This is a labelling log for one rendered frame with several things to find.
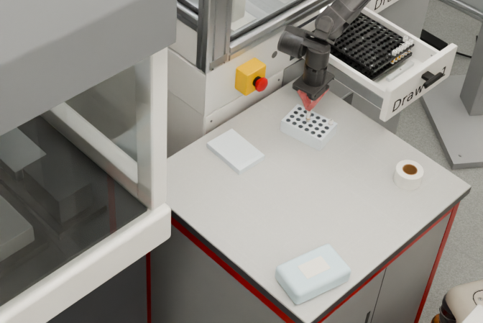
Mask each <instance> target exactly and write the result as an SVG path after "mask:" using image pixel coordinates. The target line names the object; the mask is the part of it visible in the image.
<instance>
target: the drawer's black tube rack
mask: <svg viewBox="0 0 483 323"><path fill-rule="evenodd" d="M359 18H361V19H359ZM368 19H369V20H368ZM364 21H365V22H364ZM373 22H374V23H373ZM369 24H371V25H369ZM377 25H379V26H377ZM374 27H376V28H374ZM384 29H385V30H384ZM380 31H382V32H380ZM389 32H391V33H389ZM385 34H387V35H385ZM393 35H396V36H393ZM390 37H392V38H390ZM398 38H400V39H398ZM396 40H397V41H396ZM400 43H402V44H403V43H405V42H403V37H401V36H399V35H398V34H396V33H395V32H393V31H392V30H390V29H388V28H386V27H385V26H383V25H381V24H380V23H378V22H376V21H374V20H373V19H371V18H370V17H368V16H367V15H365V14H363V13H361V12H360V14H359V15H358V17H357V18H356V19H355V20H354V21H353V22H352V23H351V24H350V27H349V28H348V29H347V30H346V31H345V32H344V33H343V34H342V35H341V36H340V37H338V38H336V41H335V43H334V45H332V44H330V43H329V45H330V46H331V51H330V54H332V55H333V56H335V57H336V58H338V59H339V60H341V61H342V62H344V63H345V64H347V65H349V66H350V67H352V68H353V69H355V70H357V71H358V72H360V73H361V74H362V75H364V76H366V77H368V78H369V79H370V80H372V81H375V80H376V79H378V78H379V77H380V76H382V75H384V74H385V73H387V72H388V71H389V70H391V69H393V68H394V67H395V66H397V65H399V64H400V63H402V62H403V61H404V60H406V59H408V58H409V57H410V56H412V54H413V53H412V52H410V53H408V54H407V55H404V58H400V60H397V62H394V64H391V63H390V62H389V63H388V64H387V65H385V66H383V67H382V68H380V69H379V70H377V71H376V72H374V73H373V72H371V71H370V70H368V68H369V67H370V66H373V65H374V64H375V63H377V62H378V61H380V60H381V59H383V58H384V57H386V56H387V55H390V53H392V51H393V50H395V49H396V48H397V47H399V46H400V45H402V44H400Z"/></svg>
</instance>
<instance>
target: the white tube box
mask: <svg viewBox="0 0 483 323"><path fill-rule="evenodd" d="M306 115H307V110H305V107H304V106H301V105H299V104H297V105H296V106H295V107H294V108H293V109H292V110H291V111H290V112H289V113H288V114H287V115H286V116H285V117H284V118H283V119H282V120H281V123H280V131H281V132H283V133H285V134H287V135H289V136H291V137H293V138H295V139H297V140H299V141H301V142H303V143H305V144H307V145H309V146H311V147H312V148H314V149H316V150H319V151H320V150H321V149H322V148H323V147H324V146H325V145H326V143H327V142H328V141H329V140H330V139H331V138H332V137H333V136H334V135H335V134H336V128H337V124H338V123H336V122H333V124H332V125H331V126H330V125H328V121H329V119H327V118H325V117H323V116H321V115H320V114H317V113H315V112H313V111H312V112H311V115H310V121H309V122H306Z"/></svg>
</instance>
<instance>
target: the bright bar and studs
mask: <svg viewBox="0 0 483 323"><path fill-rule="evenodd" d="M413 66H414V62H413V61H409V62H408V63H406V64H404V65H403V66H402V67H400V68H398V69H397V70H396V71H394V72H393V73H391V74H390V75H388V76H387V77H386V81H388V82H390V81H392V80H394V79H395V78H397V77H398V76H399V75H401V74H402V73H404V72H405V71H407V70H408V69H410V68H412V67H413Z"/></svg>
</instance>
